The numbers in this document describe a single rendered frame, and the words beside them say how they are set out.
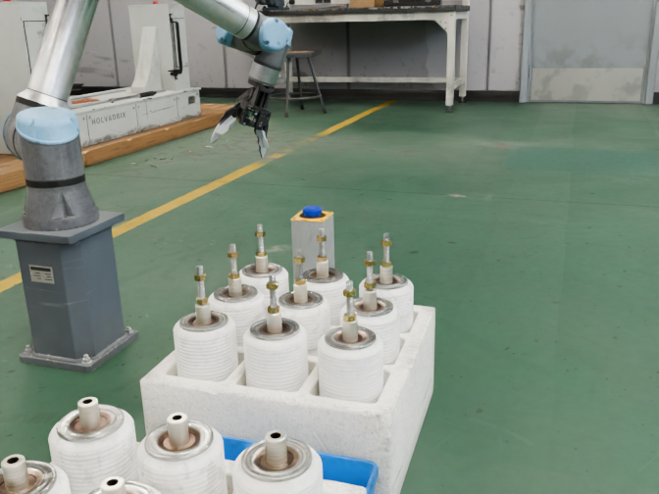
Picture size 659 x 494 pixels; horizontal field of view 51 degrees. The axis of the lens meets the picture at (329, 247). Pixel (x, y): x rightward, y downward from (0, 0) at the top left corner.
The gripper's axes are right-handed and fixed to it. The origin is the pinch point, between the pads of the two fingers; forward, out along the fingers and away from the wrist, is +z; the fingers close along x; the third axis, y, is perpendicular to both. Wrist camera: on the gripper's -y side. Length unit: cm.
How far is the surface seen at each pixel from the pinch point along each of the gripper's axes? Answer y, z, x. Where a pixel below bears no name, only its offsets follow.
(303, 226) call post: 59, -2, -1
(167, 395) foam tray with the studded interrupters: 93, 19, -28
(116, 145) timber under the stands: -201, 59, 0
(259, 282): 73, 6, -12
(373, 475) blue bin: 117, 12, -6
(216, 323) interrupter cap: 89, 8, -23
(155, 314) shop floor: 24.7, 40.4, -14.3
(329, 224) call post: 59, -3, 4
